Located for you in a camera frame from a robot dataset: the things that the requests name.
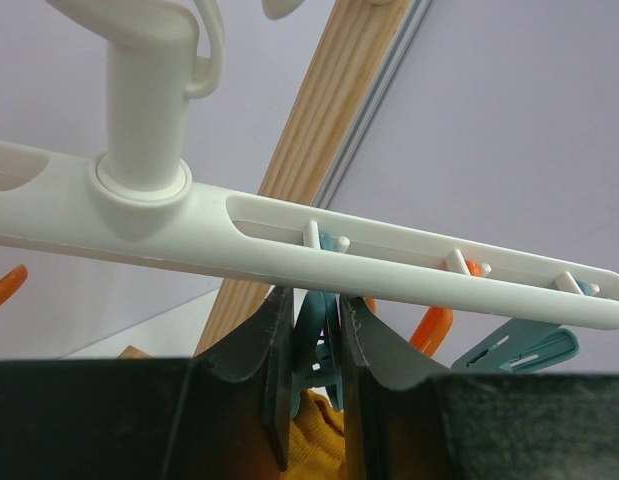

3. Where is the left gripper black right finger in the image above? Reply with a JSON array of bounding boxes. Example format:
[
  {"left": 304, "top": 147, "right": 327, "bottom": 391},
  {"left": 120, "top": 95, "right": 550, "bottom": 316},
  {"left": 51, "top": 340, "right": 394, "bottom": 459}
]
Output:
[{"left": 340, "top": 296, "right": 619, "bottom": 479}]

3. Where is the teal clip at end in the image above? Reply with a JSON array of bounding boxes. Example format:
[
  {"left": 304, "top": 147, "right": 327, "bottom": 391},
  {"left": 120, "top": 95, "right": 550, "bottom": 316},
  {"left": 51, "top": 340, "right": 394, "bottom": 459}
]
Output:
[{"left": 449, "top": 279, "right": 581, "bottom": 375}]

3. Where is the white plastic sock hanger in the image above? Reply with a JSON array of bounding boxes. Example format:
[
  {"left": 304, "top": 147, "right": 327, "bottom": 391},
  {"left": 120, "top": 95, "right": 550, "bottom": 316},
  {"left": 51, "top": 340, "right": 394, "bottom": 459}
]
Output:
[{"left": 0, "top": 1, "right": 619, "bottom": 329}]

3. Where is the orange clip right of middle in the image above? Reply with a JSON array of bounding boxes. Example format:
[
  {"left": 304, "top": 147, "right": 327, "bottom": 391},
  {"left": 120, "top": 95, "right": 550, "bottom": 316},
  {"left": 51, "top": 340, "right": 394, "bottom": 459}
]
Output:
[{"left": 364, "top": 260, "right": 484, "bottom": 357}]

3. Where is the orange clip left inner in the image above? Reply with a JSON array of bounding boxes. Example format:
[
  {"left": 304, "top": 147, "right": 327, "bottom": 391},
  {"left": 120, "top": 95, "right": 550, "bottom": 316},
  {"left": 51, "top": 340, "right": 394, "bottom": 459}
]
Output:
[{"left": 0, "top": 264, "right": 28, "bottom": 306}]

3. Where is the wooden hanger rack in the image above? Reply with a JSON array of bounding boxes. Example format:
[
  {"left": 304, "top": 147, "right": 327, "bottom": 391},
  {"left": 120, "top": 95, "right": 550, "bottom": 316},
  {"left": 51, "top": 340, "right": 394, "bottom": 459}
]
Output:
[{"left": 118, "top": 0, "right": 420, "bottom": 359}]

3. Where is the teal clip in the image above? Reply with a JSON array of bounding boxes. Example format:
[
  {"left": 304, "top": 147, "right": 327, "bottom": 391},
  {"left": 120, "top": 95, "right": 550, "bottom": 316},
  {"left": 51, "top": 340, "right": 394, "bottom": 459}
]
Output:
[
  {"left": 449, "top": 279, "right": 581, "bottom": 375},
  {"left": 290, "top": 231, "right": 348, "bottom": 416}
]

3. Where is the orange clip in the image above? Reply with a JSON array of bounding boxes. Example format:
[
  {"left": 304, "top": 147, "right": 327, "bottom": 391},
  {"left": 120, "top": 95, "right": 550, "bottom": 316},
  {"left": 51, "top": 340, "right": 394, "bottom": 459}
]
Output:
[
  {"left": 0, "top": 264, "right": 28, "bottom": 306},
  {"left": 364, "top": 260, "right": 484, "bottom": 357}
]

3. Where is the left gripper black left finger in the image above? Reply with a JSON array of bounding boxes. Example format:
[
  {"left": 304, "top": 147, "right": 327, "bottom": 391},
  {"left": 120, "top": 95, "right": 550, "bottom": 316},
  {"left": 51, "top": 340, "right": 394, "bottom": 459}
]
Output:
[{"left": 0, "top": 287, "right": 294, "bottom": 479}]

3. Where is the mustard sock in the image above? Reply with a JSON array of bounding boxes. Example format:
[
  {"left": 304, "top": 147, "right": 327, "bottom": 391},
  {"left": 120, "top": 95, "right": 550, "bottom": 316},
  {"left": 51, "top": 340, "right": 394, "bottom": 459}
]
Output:
[{"left": 280, "top": 390, "right": 347, "bottom": 480}]

